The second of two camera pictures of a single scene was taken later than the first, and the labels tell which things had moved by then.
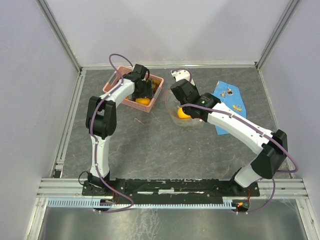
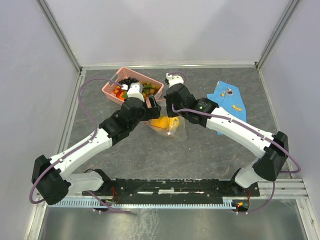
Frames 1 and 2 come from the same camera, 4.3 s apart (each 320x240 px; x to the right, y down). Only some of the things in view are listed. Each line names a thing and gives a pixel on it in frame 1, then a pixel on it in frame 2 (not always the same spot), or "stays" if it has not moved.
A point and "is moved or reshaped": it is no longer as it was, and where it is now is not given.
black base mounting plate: [150, 191] stays
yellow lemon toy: [181, 114] is moved or reshaped
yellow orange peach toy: [143, 101] is moved or reshaped
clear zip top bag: [172, 103] is moved or reshaped
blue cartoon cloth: [230, 95] stays
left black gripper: [148, 93] to [152, 112]
